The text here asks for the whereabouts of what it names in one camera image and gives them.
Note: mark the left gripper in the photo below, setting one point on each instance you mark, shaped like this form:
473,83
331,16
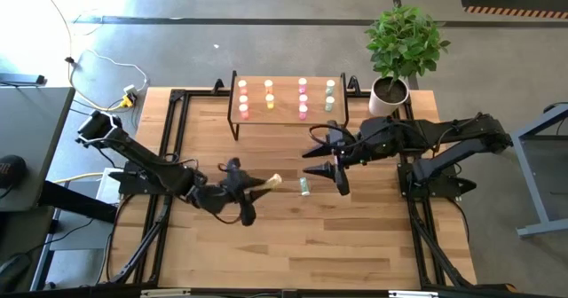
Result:
213,196

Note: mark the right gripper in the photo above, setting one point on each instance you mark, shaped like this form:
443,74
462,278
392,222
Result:
355,147

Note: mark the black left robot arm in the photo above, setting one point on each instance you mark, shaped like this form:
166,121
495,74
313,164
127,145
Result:
146,165

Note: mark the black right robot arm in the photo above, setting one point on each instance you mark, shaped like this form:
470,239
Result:
444,138

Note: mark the white plant pot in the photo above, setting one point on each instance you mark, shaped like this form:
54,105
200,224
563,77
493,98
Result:
384,107

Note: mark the silver aluminium bar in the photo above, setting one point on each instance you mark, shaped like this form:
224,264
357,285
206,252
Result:
412,294
164,292

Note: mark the green leafy plant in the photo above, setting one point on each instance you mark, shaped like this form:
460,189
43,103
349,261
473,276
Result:
404,36

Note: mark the white board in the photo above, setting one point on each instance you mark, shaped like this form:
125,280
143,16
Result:
104,193

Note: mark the yellow power plug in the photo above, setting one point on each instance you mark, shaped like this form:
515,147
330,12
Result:
128,102

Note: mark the white power strip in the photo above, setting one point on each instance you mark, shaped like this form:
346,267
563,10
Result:
130,90

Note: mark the black desk beam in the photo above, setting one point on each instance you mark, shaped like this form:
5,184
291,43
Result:
75,200

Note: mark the blue-grey side table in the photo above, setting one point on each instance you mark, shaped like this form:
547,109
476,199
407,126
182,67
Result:
528,174

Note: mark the grey desk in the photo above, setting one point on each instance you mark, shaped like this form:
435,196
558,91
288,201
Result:
35,125

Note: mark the black cap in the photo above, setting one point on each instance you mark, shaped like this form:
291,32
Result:
11,174

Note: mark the black flat device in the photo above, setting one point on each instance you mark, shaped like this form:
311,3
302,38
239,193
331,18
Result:
22,79

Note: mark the black rounded floor device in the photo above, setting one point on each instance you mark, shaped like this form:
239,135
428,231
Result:
11,271

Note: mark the wooden shelf black metal frame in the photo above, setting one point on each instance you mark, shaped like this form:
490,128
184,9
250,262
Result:
286,114

